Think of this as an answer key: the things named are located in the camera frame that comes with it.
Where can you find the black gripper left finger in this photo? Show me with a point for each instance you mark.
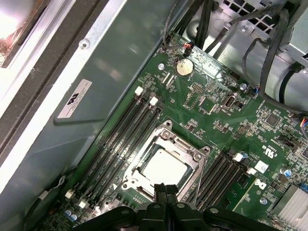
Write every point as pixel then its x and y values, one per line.
pixel 160 192

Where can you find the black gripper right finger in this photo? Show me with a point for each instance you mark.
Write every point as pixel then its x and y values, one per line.
pixel 172 193

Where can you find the silver CPU green substrate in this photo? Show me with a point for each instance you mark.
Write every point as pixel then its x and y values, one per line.
pixel 166 166

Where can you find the metal socket cover frame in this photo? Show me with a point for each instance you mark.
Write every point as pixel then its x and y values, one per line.
pixel 192 155

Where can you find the CPU socket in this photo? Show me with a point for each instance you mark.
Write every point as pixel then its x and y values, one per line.
pixel 128 184

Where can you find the green motherboard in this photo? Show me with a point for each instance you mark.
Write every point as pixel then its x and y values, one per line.
pixel 240 125

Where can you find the silver finned heatsink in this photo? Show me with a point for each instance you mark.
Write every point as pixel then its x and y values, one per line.
pixel 293 204

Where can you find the round coin battery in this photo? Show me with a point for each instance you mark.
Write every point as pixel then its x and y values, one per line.
pixel 184 68

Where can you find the black open PC case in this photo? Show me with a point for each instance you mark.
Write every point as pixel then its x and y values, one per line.
pixel 108 72

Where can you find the silver metal drive cage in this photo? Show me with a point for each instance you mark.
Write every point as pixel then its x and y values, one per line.
pixel 231 38

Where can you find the silver metal bracket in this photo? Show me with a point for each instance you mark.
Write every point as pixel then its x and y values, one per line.
pixel 298 36

